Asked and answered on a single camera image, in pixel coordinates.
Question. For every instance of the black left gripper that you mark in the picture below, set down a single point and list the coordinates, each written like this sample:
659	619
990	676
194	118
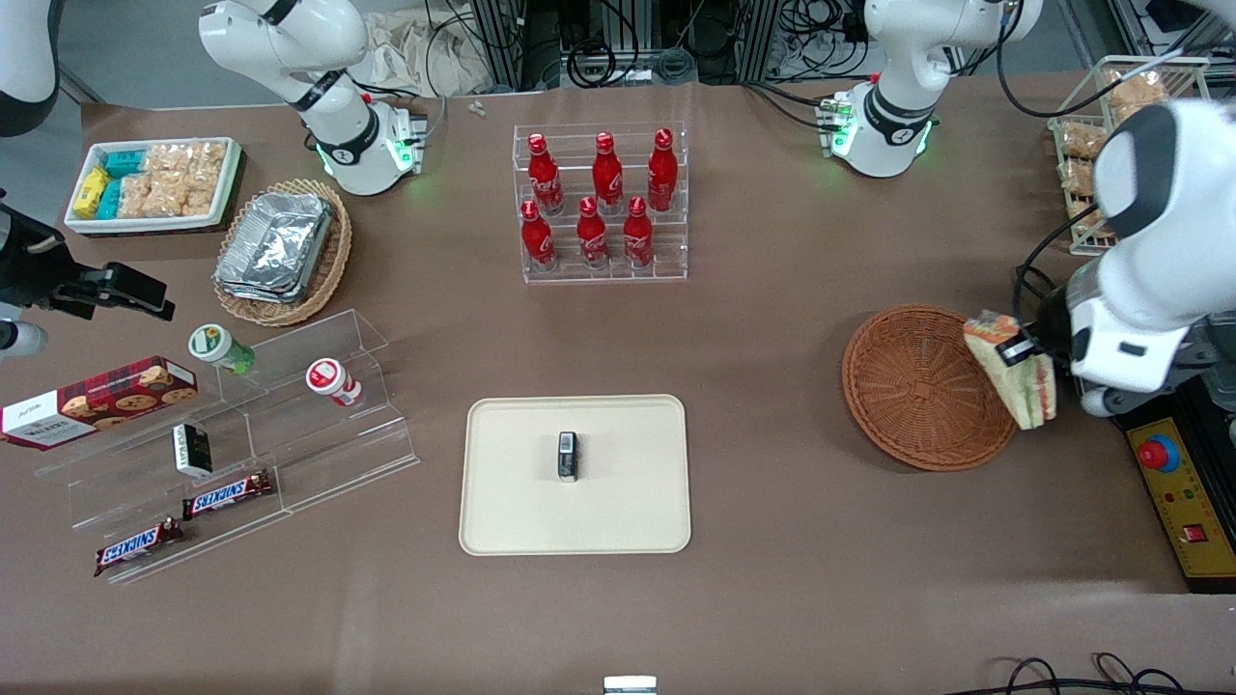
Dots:
1050	331

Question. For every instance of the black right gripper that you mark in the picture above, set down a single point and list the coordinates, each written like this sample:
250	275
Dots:
37	271

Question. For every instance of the triangular sandwich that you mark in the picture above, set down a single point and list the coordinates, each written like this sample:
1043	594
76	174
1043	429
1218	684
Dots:
1025	391

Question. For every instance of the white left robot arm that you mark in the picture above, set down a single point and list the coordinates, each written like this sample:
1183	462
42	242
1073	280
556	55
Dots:
1149	251

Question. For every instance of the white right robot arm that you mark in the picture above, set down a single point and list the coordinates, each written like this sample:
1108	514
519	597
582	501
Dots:
290	39

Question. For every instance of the round brown wicker basket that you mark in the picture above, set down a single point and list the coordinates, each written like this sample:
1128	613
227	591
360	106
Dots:
917	386

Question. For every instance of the white rectangular snack tray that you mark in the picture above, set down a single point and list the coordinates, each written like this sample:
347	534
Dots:
227	198

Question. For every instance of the oval light wicker basket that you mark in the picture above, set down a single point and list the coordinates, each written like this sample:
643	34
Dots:
333	270

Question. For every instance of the beige plastic tray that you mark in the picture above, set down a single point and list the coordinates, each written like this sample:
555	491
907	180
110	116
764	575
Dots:
618	512

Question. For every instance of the teal snack packet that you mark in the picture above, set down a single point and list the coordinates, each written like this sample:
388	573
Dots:
109	200
124	163

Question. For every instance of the clear bag of rice crackers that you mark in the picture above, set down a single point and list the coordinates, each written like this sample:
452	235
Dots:
205	179
153	196
166	160

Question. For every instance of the yellow snack packet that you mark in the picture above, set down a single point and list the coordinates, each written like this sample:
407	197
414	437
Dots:
91	193

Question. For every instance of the green lidded drink bottle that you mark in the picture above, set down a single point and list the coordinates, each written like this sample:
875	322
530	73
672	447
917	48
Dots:
214	345

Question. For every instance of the red tartan cookie box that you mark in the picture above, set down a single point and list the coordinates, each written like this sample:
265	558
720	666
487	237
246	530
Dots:
97	401

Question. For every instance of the clear bag of fried snacks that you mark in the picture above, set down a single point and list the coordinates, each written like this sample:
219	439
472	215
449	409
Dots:
1078	176
1089	224
1137	89
1081	141

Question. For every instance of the stacked aluminium foil trays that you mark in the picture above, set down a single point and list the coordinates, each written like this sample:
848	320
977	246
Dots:
275	246

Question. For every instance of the small black and white box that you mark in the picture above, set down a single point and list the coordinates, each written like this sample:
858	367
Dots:
193	450

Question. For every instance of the red lidded drink bottle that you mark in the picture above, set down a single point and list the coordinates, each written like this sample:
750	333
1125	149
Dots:
330	378

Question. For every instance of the Snickers chocolate bar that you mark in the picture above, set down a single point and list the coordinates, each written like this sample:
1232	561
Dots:
138	546
228	494

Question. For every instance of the yellow emergency stop control box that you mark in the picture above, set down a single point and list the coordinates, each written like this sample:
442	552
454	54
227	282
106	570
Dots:
1188	512

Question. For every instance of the clear acrylic stepped shelf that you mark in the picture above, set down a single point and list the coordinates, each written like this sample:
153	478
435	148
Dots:
328	454

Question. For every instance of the clear acrylic bottle rack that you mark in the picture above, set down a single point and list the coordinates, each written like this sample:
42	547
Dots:
671	251

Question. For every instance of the white crumpled cloth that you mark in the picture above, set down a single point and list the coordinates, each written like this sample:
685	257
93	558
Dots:
425	53

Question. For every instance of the red cola bottle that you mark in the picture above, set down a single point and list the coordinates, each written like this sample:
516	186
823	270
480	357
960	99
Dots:
606	179
546	183
662	174
537	241
592	239
637	239

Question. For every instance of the small black rectangular case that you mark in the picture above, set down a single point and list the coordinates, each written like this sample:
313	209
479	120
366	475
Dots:
568	457

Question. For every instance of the aluminium profile frame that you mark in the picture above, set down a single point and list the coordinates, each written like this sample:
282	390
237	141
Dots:
497	43

